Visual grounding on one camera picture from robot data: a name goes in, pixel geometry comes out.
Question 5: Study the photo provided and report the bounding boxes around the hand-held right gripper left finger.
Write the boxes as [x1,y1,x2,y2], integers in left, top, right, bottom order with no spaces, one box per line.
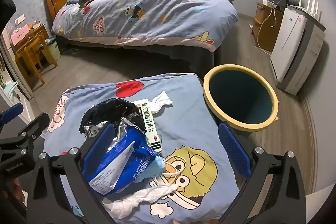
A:
[26,123,116,224]

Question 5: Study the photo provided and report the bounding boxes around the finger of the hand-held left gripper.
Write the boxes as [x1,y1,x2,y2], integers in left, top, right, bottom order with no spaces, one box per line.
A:
[0,103,24,132]
[16,113,50,146]

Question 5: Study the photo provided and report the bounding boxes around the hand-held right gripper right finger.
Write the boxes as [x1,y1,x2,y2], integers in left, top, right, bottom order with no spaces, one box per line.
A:
[218,123,307,224]

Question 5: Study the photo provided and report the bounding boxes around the black plastic bag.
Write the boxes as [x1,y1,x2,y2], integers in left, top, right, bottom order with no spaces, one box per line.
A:
[79,98,147,138]

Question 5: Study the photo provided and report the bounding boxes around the blue wet wipes packet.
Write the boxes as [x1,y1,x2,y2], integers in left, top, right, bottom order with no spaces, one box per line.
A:
[87,126,164,197]

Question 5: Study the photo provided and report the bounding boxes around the yellow-rimmed dark waste bin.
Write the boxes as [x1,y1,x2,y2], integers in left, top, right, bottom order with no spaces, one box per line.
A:
[203,64,279,132]

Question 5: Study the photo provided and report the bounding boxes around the white medicine box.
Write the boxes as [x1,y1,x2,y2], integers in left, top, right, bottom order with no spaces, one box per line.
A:
[133,99,163,155]

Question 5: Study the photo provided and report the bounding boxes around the white tissue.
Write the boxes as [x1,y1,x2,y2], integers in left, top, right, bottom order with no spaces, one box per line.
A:
[152,91,174,115]
[102,183,179,219]

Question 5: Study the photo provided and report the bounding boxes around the printed blue cushion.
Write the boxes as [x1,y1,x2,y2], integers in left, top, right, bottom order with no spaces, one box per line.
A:
[43,72,243,224]

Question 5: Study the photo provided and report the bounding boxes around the wooden stool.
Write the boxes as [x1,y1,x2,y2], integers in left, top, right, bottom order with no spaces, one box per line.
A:
[14,30,58,85]

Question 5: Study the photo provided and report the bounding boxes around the small white waste bin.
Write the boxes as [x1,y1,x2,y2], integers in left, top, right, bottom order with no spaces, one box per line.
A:
[45,35,61,62]

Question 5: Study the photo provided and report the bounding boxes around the pink box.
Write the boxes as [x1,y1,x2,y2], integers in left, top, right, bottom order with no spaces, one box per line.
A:
[10,25,30,46]

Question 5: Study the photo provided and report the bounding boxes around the wooden nightstand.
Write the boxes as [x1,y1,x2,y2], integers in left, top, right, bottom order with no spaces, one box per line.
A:
[10,23,50,54]

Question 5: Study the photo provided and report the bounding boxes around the white air purifier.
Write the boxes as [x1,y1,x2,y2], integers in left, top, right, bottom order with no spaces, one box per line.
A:
[270,4,327,95]

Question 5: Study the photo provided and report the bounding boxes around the wooden cabinet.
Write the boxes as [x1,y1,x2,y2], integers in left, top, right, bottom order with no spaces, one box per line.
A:
[251,1,284,54]

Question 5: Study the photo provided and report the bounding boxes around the bed with cartoon duvet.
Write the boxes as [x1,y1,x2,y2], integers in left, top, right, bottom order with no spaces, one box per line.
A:
[51,0,238,52]

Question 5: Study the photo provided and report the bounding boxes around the white router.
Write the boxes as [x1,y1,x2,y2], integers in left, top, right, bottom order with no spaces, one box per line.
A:
[298,0,322,21]

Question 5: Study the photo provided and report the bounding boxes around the white cable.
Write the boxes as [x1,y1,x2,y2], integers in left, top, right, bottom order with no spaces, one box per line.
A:
[257,0,290,52]

